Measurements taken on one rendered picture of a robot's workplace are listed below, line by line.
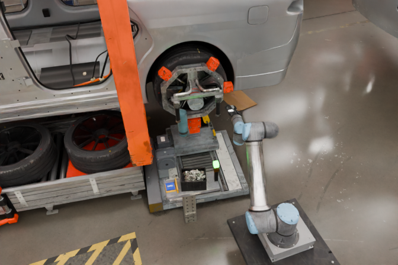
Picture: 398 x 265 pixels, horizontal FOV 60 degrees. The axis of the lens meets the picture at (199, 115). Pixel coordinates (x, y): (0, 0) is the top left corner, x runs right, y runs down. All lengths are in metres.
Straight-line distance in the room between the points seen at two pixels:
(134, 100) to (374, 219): 2.28
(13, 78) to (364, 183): 3.21
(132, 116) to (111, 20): 0.74
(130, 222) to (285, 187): 1.46
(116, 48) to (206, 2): 0.87
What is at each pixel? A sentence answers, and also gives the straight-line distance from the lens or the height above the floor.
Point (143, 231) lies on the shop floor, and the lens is 3.13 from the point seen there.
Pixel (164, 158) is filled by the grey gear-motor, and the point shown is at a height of 0.39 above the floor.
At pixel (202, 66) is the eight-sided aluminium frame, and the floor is 1.12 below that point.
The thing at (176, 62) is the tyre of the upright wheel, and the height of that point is 1.13.
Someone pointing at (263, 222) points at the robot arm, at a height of 0.64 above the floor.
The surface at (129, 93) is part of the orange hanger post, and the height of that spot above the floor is 1.25.
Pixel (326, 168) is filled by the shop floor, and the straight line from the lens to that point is 3.69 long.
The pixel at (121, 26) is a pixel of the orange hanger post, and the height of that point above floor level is 1.74.
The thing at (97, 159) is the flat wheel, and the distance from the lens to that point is 3.08.
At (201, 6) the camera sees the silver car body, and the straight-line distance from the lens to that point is 2.74.
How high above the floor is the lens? 2.64
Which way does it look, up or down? 40 degrees down
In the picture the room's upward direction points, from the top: 2 degrees counter-clockwise
